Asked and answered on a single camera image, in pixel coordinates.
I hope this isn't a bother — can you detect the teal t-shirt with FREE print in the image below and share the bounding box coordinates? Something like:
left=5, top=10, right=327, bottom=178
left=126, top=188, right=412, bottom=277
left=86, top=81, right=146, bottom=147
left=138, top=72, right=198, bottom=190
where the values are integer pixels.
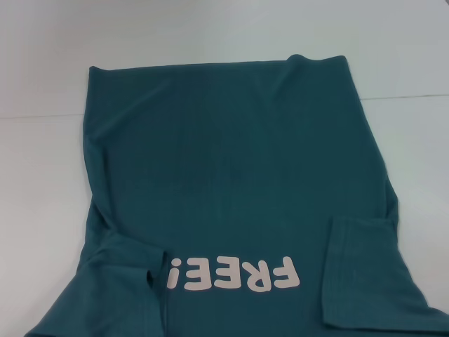
left=27, top=53, right=449, bottom=337

